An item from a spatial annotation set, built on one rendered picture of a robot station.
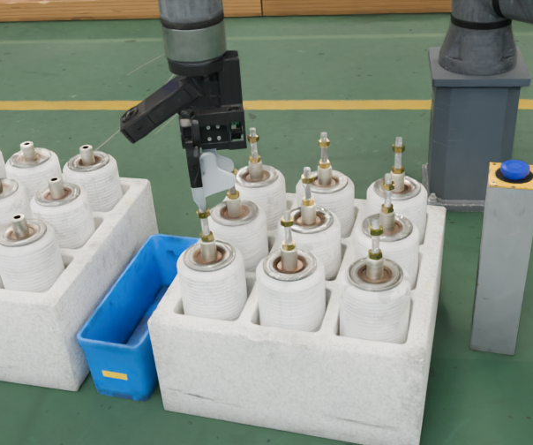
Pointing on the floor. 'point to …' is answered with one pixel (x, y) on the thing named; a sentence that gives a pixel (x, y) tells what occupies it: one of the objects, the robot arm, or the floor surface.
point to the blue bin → (131, 320)
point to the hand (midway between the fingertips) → (197, 199)
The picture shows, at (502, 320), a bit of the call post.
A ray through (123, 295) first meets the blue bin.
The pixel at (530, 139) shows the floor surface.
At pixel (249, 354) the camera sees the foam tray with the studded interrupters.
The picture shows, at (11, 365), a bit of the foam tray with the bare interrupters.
